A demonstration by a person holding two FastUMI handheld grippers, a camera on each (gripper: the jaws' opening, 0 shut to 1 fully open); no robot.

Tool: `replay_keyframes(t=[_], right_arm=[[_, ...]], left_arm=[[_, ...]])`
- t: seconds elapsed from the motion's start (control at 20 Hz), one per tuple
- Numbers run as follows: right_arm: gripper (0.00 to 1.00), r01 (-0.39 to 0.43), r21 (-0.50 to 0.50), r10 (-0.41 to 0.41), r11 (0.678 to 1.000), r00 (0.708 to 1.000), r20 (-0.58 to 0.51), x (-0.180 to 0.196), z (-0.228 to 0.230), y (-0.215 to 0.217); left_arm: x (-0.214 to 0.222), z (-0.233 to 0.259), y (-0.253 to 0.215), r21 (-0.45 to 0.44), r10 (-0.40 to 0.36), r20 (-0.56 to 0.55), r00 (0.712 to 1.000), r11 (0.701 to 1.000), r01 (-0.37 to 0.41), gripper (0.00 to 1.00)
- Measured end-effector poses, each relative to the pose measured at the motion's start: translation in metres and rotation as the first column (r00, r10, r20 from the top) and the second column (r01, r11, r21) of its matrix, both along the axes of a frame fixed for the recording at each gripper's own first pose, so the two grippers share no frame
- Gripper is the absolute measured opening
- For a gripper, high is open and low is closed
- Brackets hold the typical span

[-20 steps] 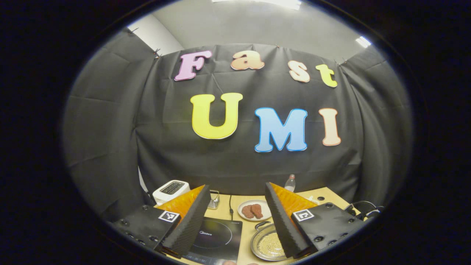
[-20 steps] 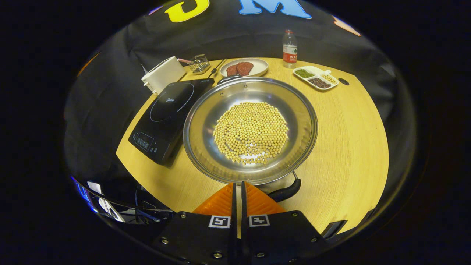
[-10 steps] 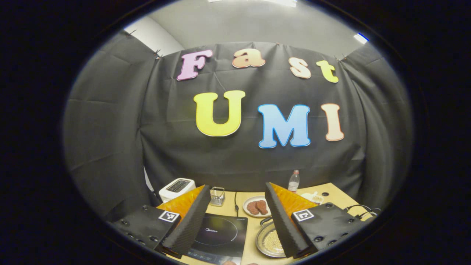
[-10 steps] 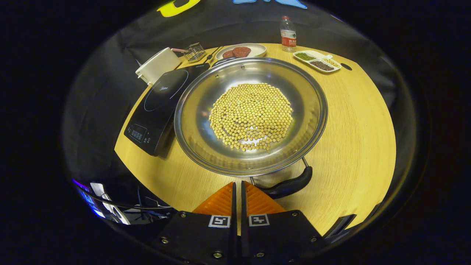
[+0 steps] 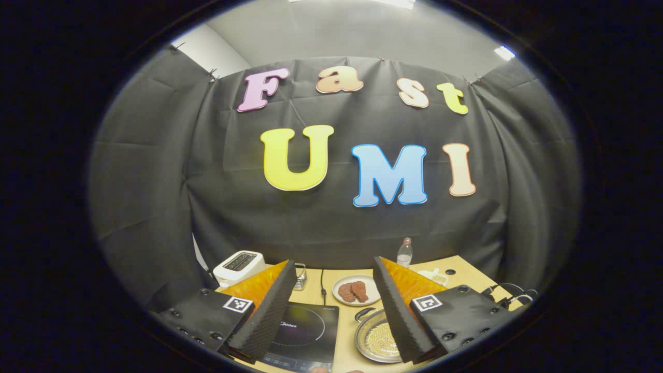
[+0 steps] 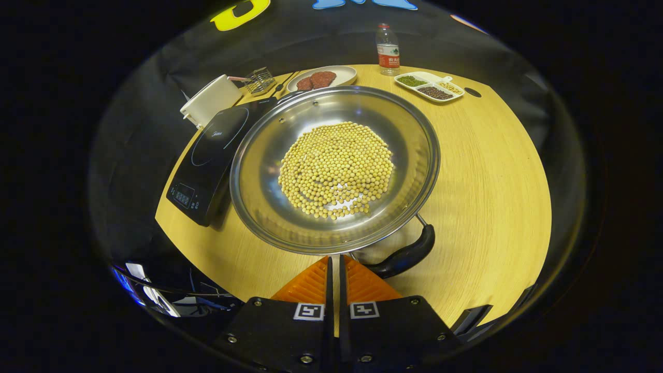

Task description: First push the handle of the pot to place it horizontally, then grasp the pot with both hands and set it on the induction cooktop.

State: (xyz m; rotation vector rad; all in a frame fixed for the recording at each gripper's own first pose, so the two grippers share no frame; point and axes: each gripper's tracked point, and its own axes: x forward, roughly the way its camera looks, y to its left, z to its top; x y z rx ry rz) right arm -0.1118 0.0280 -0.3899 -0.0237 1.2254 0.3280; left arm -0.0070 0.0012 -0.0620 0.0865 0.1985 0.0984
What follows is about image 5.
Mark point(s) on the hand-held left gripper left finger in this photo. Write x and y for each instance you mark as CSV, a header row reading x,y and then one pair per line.
x,y
269,316

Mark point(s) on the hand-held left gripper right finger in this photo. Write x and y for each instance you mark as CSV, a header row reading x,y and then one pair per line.
x,y
396,316

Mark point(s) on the pile of yellow soybeans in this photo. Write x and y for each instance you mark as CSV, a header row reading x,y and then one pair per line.
x,y
380,339

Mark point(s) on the black induction cooktop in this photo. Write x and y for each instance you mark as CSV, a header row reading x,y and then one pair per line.
x,y
305,331

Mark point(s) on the stainless steel pot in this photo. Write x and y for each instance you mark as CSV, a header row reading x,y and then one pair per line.
x,y
365,347

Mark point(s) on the white round plate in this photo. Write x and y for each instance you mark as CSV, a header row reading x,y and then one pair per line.
x,y
373,295

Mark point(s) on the brown meat patty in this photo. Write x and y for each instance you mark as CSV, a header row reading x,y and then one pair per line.
x,y
346,292
360,291

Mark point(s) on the white divided dish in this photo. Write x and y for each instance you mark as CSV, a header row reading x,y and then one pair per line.
x,y
432,277

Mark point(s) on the white toaster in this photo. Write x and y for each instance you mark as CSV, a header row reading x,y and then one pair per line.
x,y
238,267

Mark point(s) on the clear plastic water bottle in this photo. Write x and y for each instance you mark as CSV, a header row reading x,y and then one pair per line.
x,y
404,254

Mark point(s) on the ceiling light panel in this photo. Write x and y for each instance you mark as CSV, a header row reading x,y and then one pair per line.
x,y
504,52

